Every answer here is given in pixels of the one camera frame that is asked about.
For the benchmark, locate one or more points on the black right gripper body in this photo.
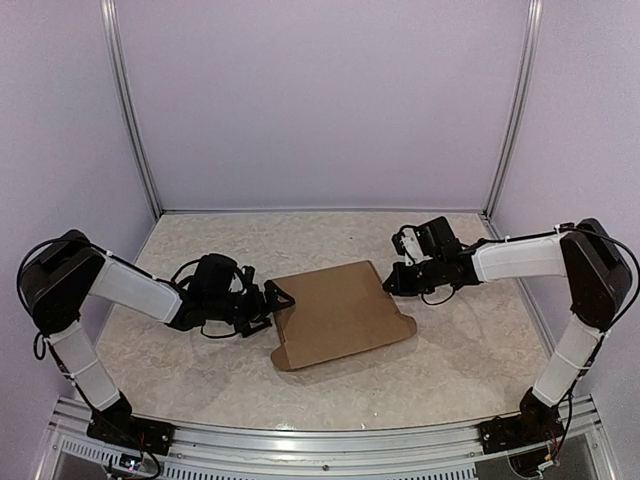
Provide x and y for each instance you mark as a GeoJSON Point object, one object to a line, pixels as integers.
{"type": "Point", "coordinates": [421, 282]}

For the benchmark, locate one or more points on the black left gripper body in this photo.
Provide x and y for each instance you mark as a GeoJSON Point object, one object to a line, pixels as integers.
{"type": "Point", "coordinates": [241, 312]}

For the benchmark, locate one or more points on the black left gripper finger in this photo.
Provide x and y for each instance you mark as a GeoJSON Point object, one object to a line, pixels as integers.
{"type": "Point", "coordinates": [276, 298]}
{"type": "Point", "coordinates": [254, 327]}

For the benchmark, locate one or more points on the brown cardboard box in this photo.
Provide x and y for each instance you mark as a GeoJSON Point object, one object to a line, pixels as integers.
{"type": "Point", "coordinates": [338, 312]}

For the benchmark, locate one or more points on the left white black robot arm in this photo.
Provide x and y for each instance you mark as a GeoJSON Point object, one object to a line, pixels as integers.
{"type": "Point", "coordinates": [57, 276]}

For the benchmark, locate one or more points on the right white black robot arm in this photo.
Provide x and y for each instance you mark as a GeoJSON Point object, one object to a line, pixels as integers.
{"type": "Point", "coordinates": [602, 275]}

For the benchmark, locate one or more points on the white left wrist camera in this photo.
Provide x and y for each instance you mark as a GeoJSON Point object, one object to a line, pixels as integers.
{"type": "Point", "coordinates": [242, 278]}

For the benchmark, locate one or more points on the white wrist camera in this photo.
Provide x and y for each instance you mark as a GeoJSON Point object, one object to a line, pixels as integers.
{"type": "Point", "coordinates": [405, 242]}
{"type": "Point", "coordinates": [242, 278]}

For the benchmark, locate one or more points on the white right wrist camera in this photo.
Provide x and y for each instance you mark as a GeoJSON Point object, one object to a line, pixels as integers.
{"type": "Point", "coordinates": [405, 242]}

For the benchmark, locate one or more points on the front aluminium frame rail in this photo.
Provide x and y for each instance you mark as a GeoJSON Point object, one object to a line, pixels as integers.
{"type": "Point", "coordinates": [446, 451]}

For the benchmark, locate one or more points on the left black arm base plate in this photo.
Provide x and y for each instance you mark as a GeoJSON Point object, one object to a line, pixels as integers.
{"type": "Point", "coordinates": [129, 431]}

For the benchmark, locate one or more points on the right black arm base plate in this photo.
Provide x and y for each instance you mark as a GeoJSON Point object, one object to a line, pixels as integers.
{"type": "Point", "coordinates": [535, 422]}

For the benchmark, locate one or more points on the right aluminium frame post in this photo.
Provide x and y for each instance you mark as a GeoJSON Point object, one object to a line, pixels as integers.
{"type": "Point", "coordinates": [518, 105]}

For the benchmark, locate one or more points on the aluminium frame post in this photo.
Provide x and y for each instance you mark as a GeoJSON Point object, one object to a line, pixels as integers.
{"type": "Point", "coordinates": [518, 105]}
{"type": "Point", "coordinates": [110, 22]}

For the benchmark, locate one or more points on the left aluminium frame post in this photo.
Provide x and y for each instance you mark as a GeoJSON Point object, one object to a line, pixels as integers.
{"type": "Point", "coordinates": [110, 22]}

